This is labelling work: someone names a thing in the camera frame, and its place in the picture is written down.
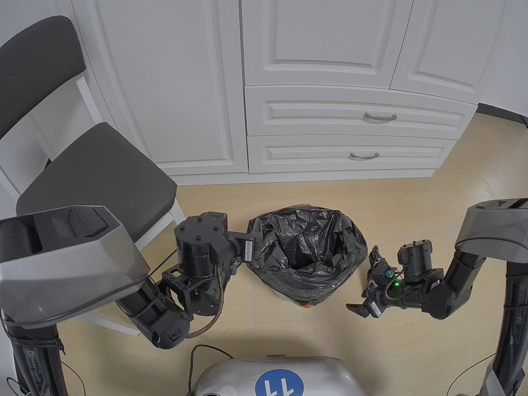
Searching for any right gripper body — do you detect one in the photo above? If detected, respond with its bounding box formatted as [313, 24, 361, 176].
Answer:
[363, 289, 407, 318]

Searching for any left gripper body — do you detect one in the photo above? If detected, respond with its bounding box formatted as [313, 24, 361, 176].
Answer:
[225, 218, 264, 268]

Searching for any black plastic bag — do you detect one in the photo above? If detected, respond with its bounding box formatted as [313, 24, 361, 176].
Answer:
[247, 205, 369, 306]

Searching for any black plastic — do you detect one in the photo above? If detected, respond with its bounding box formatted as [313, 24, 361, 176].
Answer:
[361, 245, 390, 298]

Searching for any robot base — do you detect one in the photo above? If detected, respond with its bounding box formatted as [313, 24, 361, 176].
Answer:
[194, 356, 370, 396]

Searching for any white chair dark grey seat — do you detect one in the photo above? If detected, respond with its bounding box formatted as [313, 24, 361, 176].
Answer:
[0, 15, 186, 337]

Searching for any white wardrobe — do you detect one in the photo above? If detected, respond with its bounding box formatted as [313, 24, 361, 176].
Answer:
[43, 0, 512, 188]

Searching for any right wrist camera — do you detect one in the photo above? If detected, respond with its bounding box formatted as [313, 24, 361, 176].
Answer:
[369, 264, 400, 291]

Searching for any black cable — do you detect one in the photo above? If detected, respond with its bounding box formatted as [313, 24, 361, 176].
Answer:
[62, 361, 85, 396]
[450, 353, 496, 396]
[188, 344, 236, 395]

